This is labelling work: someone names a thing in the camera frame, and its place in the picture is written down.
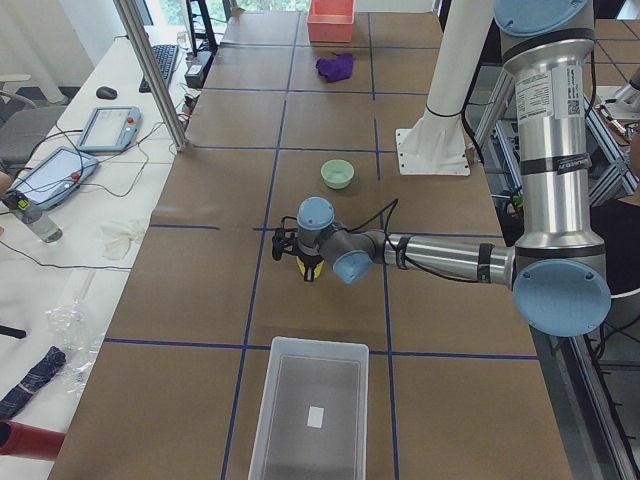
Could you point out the green bowl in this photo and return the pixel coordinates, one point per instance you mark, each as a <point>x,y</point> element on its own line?
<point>337,173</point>

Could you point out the black computer mouse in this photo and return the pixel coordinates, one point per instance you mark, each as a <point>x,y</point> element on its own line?
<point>106,93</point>

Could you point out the folded blue umbrella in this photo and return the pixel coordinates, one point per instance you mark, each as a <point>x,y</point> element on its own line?
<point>36,378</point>

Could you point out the teach pendant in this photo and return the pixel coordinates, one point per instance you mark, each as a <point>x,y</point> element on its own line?
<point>110,129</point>
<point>58,176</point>

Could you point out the yellow cup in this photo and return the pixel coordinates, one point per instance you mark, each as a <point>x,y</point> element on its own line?
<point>310,269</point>

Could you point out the upper teach pendant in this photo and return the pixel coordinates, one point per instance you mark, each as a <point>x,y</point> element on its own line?
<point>110,129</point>

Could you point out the black keyboard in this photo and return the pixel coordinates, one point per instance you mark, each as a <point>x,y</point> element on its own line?
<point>166,56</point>

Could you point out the pink plastic tray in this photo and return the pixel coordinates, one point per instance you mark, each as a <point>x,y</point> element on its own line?
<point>331,21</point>

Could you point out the crumpled clear plastic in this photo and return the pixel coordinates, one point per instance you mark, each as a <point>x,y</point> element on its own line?
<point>73,334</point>

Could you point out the black power box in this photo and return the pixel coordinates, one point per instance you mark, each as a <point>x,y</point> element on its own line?
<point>198,69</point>

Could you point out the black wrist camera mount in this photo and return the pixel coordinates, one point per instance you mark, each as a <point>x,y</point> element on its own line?
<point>285,240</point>

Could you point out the purple cloth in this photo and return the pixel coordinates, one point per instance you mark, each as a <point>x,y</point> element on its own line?
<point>339,67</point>

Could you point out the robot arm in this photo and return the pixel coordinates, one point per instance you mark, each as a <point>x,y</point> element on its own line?
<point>556,269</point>

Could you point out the aluminium frame post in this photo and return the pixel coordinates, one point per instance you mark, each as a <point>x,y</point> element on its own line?
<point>139,39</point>

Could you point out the red bottle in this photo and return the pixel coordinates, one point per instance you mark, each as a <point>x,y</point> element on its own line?
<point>30,442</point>

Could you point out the clear water bottle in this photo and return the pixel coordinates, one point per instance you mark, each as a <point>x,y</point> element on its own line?
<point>32,216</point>

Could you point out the lower teach pendant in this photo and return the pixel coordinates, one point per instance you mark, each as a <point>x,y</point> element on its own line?
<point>58,176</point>

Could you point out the clear plastic bin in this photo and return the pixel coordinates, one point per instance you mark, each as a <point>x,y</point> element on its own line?
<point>313,415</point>

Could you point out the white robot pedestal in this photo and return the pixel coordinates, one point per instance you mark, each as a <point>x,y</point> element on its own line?
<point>435,145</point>

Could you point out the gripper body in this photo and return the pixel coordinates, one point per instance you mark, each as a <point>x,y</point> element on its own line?
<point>309,260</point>

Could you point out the white crumpled cloth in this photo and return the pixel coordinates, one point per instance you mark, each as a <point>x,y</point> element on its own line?
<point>119,236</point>

